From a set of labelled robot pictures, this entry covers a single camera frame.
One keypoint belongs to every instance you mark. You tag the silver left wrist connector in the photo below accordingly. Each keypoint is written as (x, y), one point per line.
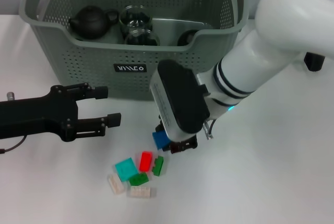
(10, 96)

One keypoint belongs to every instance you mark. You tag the bright red translucent brick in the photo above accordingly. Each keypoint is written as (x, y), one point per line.
(145, 161)

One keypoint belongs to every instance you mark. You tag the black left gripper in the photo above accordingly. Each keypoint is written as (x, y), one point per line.
(39, 114)

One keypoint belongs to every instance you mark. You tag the blue square toy brick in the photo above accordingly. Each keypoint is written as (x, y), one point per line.
(160, 139)

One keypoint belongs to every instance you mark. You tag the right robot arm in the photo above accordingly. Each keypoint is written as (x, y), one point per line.
(274, 38)

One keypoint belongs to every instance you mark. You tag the black clay teapot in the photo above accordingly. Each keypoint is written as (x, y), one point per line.
(90, 23)

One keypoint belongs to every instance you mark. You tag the grey perforated storage bin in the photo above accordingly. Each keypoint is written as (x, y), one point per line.
(130, 77)

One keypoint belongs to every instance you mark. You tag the white translucent toy brick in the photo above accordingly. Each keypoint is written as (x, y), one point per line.
(141, 192)
(116, 184)

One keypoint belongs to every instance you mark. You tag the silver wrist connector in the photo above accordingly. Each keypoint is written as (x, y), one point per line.
(10, 96)
(207, 130)

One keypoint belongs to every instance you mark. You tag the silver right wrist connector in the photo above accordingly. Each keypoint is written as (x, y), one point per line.
(207, 130)

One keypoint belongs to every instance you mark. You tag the teal square toy brick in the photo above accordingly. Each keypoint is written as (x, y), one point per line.
(126, 169)

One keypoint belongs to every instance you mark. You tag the glass teacup black holder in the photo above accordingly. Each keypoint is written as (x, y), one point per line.
(135, 17)
(186, 37)
(142, 38)

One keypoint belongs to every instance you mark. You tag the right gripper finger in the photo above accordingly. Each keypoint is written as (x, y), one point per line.
(159, 126)
(186, 145)

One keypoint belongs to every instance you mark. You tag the green toy brick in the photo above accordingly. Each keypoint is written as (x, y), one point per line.
(158, 166)
(138, 179)

